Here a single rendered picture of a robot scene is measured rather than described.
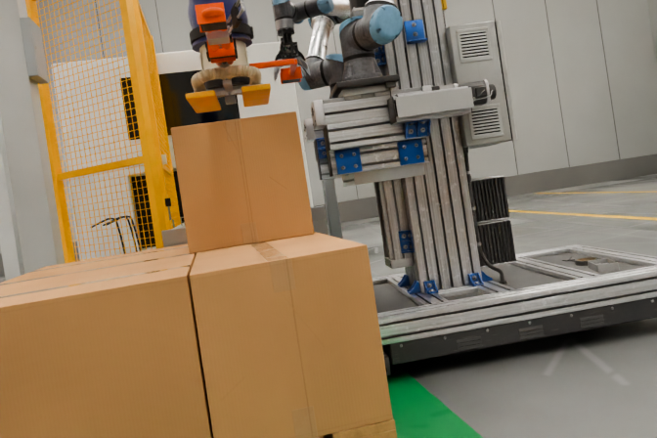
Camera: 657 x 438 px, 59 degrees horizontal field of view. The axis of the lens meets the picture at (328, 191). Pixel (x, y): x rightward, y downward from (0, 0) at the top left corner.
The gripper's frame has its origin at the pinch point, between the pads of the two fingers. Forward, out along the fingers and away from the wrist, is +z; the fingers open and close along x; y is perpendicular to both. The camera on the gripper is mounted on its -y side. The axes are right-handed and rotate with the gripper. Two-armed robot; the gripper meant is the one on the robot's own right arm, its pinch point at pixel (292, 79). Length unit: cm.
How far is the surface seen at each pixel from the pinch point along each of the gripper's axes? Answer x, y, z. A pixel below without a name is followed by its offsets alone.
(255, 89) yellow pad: -17, 47, 11
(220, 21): -25, 93, 1
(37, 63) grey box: -122, -66, -37
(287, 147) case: -10, 60, 33
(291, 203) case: -12, 60, 51
